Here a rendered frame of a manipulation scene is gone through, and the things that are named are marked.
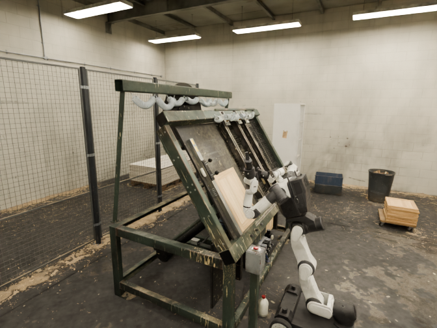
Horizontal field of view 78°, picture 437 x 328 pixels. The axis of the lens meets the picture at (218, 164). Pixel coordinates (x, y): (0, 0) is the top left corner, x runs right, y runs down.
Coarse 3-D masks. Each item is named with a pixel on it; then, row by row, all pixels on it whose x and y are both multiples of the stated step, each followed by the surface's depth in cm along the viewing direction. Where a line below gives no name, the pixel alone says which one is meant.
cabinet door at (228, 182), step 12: (216, 180) 243; (228, 180) 261; (240, 180) 279; (228, 192) 251; (240, 192) 268; (228, 204) 241; (240, 204) 258; (252, 204) 276; (240, 216) 248; (240, 228) 239
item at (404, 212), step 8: (392, 200) 469; (400, 200) 469; (408, 200) 469; (384, 208) 490; (392, 208) 442; (400, 208) 438; (408, 208) 433; (416, 208) 432; (384, 216) 470; (392, 216) 445; (400, 216) 440; (408, 216) 434; (416, 216) 430; (400, 224) 442; (408, 224) 436; (416, 224) 432
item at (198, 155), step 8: (192, 144) 236; (192, 152) 237; (200, 160) 235; (208, 176) 234; (216, 184) 237; (224, 200) 235; (224, 208) 233; (232, 216) 234; (232, 224) 232; (240, 232) 232
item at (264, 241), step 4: (264, 228) 267; (260, 232) 257; (268, 232) 266; (260, 236) 258; (264, 236) 264; (268, 236) 265; (272, 236) 265; (256, 240) 248; (260, 240) 256; (264, 240) 251; (268, 240) 251; (252, 244) 239; (256, 244) 249; (260, 244) 249; (264, 244) 244; (268, 244) 246; (272, 244) 252; (268, 248) 248; (268, 252) 255; (268, 256) 252; (268, 264) 243
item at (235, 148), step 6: (234, 114) 291; (228, 120) 296; (222, 126) 297; (222, 132) 299; (228, 132) 296; (228, 138) 297; (228, 144) 298; (234, 144) 295; (234, 150) 296; (240, 150) 299; (240, 156) 294; (240, 162) 295; (258, 186) 295; (258, 192) 292; (258, 198) 293
